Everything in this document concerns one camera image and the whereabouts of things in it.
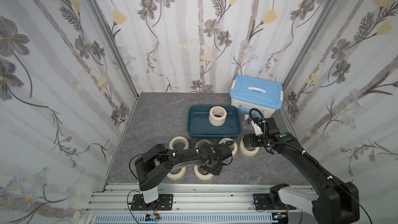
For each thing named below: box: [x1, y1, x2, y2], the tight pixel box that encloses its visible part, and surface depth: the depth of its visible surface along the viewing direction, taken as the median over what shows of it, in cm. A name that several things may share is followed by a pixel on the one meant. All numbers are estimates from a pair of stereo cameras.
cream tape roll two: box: [208, 105, 228, 127], surface depth 104 cm
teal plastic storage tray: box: [187, 104, 242, 138], surface depth 106 cm
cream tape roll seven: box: [193, 165, 214, 181], surface depth 81 cm
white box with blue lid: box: [229, 75, 284, 119], surface depth 101 cm
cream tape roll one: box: [168, 136, 190, 150], surface depth 95 cm
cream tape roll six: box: [166, 166, 187, 180], surface depth 82 cm
